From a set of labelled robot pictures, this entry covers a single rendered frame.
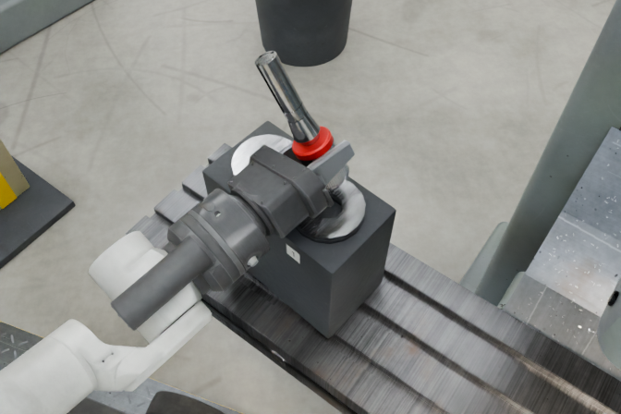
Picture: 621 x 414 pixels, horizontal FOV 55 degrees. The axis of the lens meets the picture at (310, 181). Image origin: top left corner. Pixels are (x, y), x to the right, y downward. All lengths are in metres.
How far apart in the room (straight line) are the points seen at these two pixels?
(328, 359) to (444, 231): 1.33
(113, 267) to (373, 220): 0.30
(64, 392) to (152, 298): 0.10
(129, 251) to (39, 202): 1.69
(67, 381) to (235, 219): 0.21
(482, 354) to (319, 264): 0.29
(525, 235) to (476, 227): 0.98
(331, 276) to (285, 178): 0.13
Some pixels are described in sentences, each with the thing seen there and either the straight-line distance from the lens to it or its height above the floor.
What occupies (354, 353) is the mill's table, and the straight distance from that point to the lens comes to 0.85.
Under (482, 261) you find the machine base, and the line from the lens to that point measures 1.85.
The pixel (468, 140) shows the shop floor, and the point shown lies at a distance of 2.40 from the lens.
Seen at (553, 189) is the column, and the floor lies 0.95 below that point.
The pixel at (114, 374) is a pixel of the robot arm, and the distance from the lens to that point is 0.59.
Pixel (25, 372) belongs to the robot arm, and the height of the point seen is 1.25.
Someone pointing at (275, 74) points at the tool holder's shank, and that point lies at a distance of 0.60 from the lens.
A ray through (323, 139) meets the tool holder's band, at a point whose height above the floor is 1.25.
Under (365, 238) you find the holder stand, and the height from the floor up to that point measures 1.15.
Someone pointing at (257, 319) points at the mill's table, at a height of 0.97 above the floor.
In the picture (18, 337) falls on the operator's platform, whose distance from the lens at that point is 1.61.
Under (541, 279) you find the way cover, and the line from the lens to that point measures 1.00.
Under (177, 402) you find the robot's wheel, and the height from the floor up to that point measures 0.60.
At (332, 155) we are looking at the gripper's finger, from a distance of 0.65.
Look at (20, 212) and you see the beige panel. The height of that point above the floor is 0.03.
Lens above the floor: 1.75
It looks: 53 degrees down
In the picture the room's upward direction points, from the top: straight up
